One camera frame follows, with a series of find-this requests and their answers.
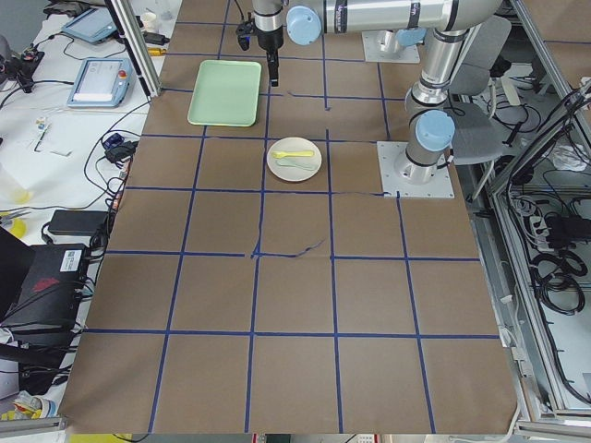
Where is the light green plastic spoon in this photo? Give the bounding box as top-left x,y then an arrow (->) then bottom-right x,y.
275,158 -> 317,171

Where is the blue teach pendant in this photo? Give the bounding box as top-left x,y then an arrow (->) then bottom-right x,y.
66,57 -> 134,108
62,8 -> 116,44

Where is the near blue teach pendant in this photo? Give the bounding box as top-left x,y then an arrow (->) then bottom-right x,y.
66,57 -> 134,108

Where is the aluminium side rail frame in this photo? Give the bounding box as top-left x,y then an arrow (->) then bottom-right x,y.
475,1 -> 590,442

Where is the grey office chair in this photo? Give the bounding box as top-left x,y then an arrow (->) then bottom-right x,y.
449,15 -> 511,165

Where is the aluminium frame post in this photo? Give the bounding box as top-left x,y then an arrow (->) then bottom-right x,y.
104,0 -> 162,98

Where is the white paper cup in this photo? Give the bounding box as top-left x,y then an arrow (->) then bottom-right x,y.
139,11 -> 159,33

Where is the white round plate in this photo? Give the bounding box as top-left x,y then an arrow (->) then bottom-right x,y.
266,138 -> 322,183

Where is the black power adapter brick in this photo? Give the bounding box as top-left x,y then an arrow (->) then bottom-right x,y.
47,210 -> 107,236

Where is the far blue teach pendant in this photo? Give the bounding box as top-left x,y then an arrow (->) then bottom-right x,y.
62,8 -> 116,44

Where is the yellow plastic fork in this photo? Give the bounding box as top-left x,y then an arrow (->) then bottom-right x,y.
271,150 -> 315,159

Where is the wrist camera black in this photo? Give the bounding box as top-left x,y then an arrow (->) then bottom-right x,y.
235,19 -> 254,51

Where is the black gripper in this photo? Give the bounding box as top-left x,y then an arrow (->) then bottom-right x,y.
257,27 -> 283,87

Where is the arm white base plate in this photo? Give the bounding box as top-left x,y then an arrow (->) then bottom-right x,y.
362,28 -> 426,64
377,141 -> 454,199

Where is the light green plastic tray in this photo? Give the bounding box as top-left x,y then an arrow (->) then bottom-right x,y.
187,60 -> 261,127

